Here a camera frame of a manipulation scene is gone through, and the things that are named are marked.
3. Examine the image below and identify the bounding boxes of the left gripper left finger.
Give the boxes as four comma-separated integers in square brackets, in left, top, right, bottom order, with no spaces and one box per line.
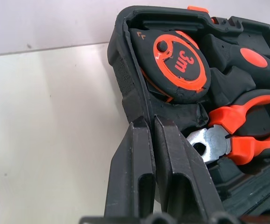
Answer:
[104,116,157,218]

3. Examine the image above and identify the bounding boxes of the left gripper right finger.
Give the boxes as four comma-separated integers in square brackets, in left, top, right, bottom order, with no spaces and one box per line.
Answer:
[153,115,225,216]

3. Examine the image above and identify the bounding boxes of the black plastic tool case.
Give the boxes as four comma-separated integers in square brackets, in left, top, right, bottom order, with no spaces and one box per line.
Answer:
[107,5,270,224]

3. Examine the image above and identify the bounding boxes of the black orange tape measure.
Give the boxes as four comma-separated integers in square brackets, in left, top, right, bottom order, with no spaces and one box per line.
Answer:
[128,28,212,105]

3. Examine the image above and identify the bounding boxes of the orange handled pliers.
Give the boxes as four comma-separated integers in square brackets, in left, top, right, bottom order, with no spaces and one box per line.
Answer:
[185,94,270,175]

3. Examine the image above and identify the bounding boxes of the black orange tool handle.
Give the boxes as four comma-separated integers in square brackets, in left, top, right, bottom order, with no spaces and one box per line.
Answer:
[199,33,270,94]

